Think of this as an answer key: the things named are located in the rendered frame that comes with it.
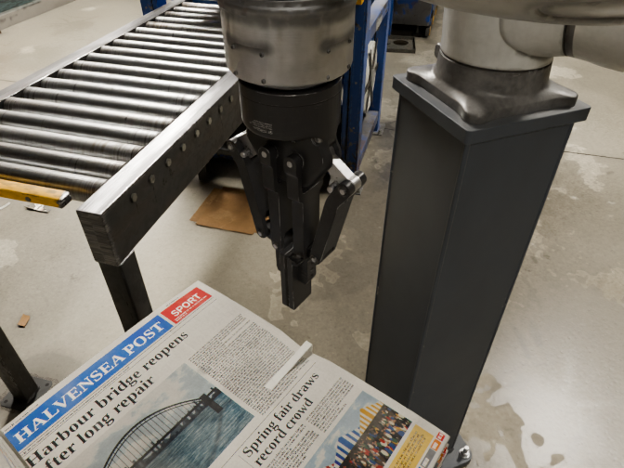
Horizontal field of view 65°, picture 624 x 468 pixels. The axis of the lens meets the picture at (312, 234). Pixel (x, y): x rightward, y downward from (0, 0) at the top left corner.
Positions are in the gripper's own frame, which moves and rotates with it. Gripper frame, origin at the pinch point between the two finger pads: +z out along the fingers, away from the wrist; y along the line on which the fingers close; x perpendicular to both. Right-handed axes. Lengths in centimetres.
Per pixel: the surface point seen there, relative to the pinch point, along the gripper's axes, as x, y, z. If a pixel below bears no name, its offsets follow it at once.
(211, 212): 85, -117, 96
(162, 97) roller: 43, -76, 16
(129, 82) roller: 44, -90, 17
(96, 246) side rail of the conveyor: 3, -49, 24
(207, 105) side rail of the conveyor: 45, -62, 16
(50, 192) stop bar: 2, -55, 14
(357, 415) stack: -2.3, 9.5, 13.0
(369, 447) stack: -4.5, 12.2, 12.9
